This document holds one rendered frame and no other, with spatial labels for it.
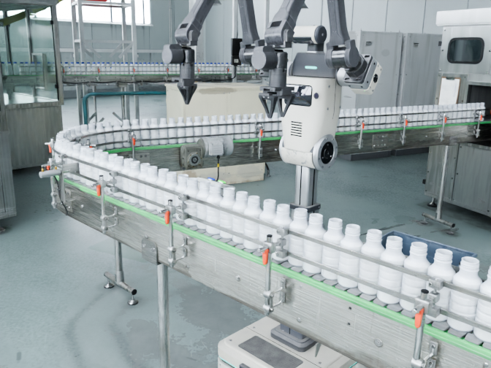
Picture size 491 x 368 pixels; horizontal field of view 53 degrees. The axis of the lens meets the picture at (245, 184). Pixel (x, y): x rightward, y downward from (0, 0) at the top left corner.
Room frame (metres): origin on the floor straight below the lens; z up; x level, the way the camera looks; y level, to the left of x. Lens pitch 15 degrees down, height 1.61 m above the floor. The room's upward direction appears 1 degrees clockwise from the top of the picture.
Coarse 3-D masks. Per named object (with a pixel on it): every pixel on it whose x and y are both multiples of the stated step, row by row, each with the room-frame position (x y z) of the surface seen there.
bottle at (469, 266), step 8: (464, 264) 1.01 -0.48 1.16; (472, 264) 1.00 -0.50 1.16; (464, 272) 1.01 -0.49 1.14; (472, 272) 1.00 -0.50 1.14; (456, 280) 1.01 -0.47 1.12; (464, 280) 1.00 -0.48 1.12; (472, 280) 1.00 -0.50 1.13; (480, 280) 1.00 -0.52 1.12; (472, 288) 0.99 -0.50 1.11; (456, 296) 1.00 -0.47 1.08; (464, 296) 0.99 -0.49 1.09; (472, 296) 0.99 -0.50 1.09; (456, 304) 1.00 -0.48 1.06; (464, 304) 0.99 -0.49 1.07; (472, 304) 0.99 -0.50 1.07; (456, 312) 1.00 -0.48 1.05; (464, 312) 0.99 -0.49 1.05; (472, 312) 0.99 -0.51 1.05; (448, 320) 1.02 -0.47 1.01; (456, 320) 1.00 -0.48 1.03; (456, 328) 1.00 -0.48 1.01; (464, 328) 0.99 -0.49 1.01; (472, 328) 0.99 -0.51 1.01
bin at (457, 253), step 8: (392, 232) 1.77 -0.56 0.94; (400, 232) 1.76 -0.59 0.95; (384, 240) 1.73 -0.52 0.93; (408, 240) 1.74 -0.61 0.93; (416, 240) 1.71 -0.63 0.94; (424, 240) 1.70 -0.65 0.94; (408, 248) 1.73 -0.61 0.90; (432, 248) 1.67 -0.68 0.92; (440, 248) 1.65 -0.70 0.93; (448, 248) 1.63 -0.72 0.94; (456, 248) 1.61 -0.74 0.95; (432, 256) 1.67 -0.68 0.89; (456, 256) 1.61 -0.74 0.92; (464, 256) 1.59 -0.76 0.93; (472, 256) 1.54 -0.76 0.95; (456, 264) 1.61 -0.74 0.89; (320, 344) 1.37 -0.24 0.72
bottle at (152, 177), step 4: (148, 168) 1.83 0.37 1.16; (152, 168) 1.83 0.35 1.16; (156, 168) 1.84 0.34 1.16; (148, 172) 1.83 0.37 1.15; (152, 172) 1.83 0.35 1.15; (156, 172) 1.83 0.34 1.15; (148, 176) 1.83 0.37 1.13; (152, 176) 1.82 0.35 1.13; (156, 176) 1.83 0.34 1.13; (148, 180) 1.82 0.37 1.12; (152, 180) 1.81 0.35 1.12; (148, 188) 1.82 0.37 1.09; (152, 188) 1.81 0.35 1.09; (148, 192) 1.82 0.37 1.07; (152, 192) 1.81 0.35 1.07; (148, 196) 1.82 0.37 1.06; (152, 196) 1.81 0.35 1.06; (152, 200) 1.81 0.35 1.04; (148, 204) 1.82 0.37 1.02; (152, 204) 1.81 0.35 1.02; (148, 208) 1.82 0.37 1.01; (152, 208) 1.81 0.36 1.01
